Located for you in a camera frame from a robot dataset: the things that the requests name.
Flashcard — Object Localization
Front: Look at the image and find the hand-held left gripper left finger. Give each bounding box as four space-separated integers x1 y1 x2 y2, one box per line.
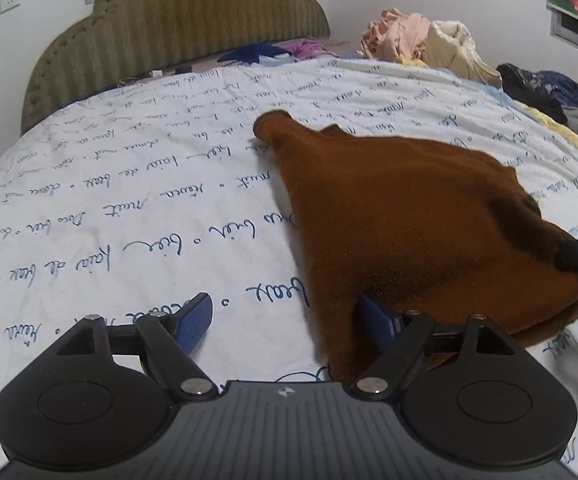
44 292 218 401

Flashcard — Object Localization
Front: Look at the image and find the brown knit garment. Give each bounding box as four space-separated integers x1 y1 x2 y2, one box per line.
252 109 578 383

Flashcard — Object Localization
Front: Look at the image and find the dark blue cloth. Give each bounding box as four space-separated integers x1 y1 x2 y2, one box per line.
217 43 290 65

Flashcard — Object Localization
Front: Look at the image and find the olive ribbed headboard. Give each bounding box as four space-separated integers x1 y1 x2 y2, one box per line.
20 0 331 136

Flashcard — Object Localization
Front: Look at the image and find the dark clothes pile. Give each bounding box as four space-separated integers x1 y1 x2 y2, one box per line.
496 62 578 123

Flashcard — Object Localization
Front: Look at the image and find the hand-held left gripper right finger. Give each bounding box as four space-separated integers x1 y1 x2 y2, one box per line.
355 294 521 400

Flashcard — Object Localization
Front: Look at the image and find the white script-printed blanket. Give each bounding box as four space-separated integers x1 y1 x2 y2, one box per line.
0 55 578 480

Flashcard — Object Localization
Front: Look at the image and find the light blue cloth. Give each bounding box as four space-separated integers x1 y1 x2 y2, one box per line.
484 82 517 103

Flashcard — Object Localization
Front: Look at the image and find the purple cloth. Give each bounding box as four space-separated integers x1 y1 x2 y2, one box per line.
279 39 330 61

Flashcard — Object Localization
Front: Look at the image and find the pink clothes pile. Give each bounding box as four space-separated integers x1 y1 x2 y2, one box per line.
360 8 432 63

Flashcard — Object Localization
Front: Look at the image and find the cream padded garment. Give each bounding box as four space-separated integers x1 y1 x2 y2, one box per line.
421 20 504 88

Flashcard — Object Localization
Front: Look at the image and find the yellow cloth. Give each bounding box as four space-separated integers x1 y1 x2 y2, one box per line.
519 102 578 171

